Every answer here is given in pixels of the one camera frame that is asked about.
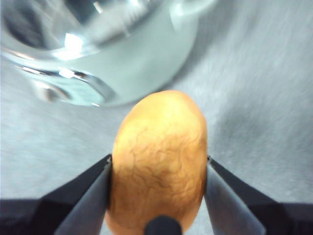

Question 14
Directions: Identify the pale green electric cooking pot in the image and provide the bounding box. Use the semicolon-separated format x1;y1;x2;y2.
0;0;219;108

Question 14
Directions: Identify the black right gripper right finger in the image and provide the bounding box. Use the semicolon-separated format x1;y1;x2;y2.
203;156;313;235

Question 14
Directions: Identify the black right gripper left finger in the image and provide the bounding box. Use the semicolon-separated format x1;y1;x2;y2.
0;154;113;235

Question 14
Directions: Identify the brown potato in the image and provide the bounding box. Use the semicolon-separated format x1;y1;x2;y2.
104;89;209;235

